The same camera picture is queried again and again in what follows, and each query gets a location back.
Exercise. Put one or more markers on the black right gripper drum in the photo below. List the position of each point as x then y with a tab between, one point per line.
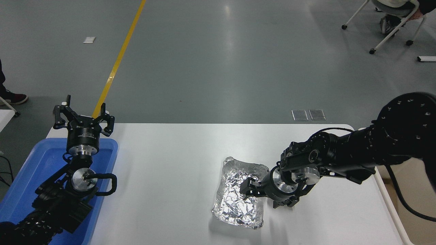
269	187

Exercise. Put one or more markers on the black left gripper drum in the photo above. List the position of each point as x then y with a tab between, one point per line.
83	134

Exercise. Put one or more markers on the crinkled foil tray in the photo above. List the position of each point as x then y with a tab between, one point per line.
233	204

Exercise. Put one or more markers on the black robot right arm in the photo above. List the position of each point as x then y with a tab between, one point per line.
368	149

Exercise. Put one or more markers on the metal floor plate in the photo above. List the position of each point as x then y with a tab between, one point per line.
300	115
317	115

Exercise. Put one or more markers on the person's hand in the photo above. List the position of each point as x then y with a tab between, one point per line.
415	16

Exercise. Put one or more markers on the blue plastic tray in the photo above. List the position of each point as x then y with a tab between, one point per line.
34	170

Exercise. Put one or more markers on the white metal leg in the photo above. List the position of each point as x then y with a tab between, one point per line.
10	107

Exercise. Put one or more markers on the white side table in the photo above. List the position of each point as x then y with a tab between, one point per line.
5	119

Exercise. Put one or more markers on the white wheeled chair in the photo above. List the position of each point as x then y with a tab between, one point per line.
388	35

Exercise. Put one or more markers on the white bar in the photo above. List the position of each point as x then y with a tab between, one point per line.
427	59

